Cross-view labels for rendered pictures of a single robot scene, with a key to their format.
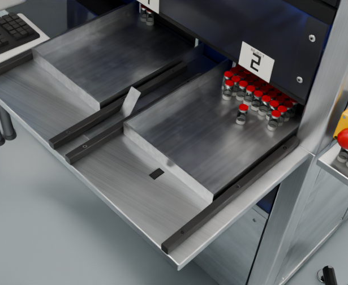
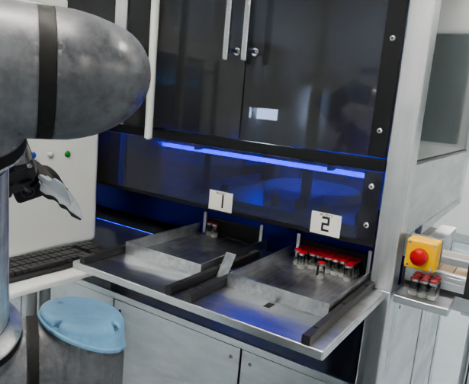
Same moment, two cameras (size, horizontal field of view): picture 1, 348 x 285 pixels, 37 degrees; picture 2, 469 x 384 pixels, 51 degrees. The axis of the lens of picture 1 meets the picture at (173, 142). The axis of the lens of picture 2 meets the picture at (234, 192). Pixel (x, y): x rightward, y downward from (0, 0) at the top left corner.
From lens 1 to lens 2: 0.59 m
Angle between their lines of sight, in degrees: 37
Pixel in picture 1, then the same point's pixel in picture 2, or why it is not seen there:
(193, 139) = (288, 287)
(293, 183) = (374, 333)
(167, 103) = (255, 269)
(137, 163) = (248, 300)
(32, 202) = not seen: outside the picture
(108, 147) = (217, 293)
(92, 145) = (206, 288)
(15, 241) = not seen: outside the picture
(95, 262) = not seen: outside the picture
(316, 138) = (388, 274)
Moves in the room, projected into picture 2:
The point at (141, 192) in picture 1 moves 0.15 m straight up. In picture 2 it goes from (261, 315) to (268, 247)
